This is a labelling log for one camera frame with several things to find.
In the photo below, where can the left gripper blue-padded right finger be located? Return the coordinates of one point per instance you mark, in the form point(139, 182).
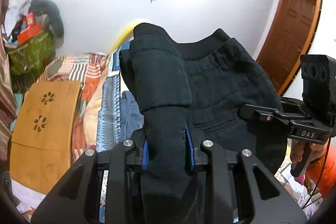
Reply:
point(194, 155)

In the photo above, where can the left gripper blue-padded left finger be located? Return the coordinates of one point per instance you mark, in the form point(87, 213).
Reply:
point(141, 157)

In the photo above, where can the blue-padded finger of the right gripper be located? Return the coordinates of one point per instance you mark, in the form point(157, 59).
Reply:
point(262, 119)

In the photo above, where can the black pants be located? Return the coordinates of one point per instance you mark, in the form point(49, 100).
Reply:
point(206, 82)

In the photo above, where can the person's right hand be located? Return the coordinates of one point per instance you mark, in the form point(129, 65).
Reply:
point(297, 147)

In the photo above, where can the folded blue jeans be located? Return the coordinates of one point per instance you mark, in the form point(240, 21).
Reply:
point(131, 118)

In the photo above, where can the blue patchwork quilt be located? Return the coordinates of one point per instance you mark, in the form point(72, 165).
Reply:
point(109, 115)

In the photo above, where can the brown wooden door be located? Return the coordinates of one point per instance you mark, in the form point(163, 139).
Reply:
point(288, 38)

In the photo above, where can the bamboo lap desk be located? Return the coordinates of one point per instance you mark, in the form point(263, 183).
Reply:
point(41, 143)

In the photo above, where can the orange striped bedsheet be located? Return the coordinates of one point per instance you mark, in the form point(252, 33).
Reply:
point(87, 69)

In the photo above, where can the yellow foam tube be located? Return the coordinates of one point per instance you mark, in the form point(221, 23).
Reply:
point(123, 37)

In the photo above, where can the green fabric storage box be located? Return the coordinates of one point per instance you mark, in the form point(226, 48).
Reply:
point(28, 58)

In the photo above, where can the striped pink curtain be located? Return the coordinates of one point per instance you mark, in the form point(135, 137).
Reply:
point(8, 105)

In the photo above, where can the orange box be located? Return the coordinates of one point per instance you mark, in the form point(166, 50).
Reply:
point(29, 28)

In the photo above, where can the grey plush pillow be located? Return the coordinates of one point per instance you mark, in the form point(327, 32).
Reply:
point(52, 13)

